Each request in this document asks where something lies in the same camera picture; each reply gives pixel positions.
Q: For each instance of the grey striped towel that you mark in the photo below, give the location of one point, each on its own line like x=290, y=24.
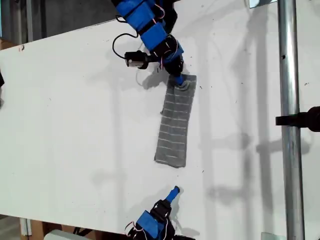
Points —
x=175, y=125

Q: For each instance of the white box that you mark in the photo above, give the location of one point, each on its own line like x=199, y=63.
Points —
x=58, y=235

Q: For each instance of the black clamp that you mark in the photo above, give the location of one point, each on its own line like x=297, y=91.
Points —
x=300, y=120

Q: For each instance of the black object at table edge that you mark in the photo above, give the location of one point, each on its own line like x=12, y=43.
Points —
x=1, y=79

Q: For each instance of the steel post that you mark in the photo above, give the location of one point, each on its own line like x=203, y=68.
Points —
x=290, y=125

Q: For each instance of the white table bracket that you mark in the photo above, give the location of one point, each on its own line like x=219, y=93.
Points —
x=25, y=226

